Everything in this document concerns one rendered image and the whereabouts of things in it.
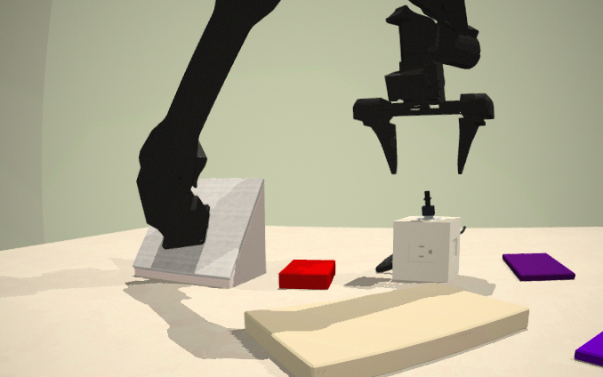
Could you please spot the red flat block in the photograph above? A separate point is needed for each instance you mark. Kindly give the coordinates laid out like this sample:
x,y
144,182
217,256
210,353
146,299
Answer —
x,y
307,274

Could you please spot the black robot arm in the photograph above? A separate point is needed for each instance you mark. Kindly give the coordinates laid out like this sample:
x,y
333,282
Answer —
x,y
172,157

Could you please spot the black and grey usb plug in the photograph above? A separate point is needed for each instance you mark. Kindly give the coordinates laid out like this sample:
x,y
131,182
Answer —
x,y
428,211

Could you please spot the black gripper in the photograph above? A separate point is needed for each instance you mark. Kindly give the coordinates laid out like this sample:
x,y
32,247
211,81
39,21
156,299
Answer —
x,y
377,113

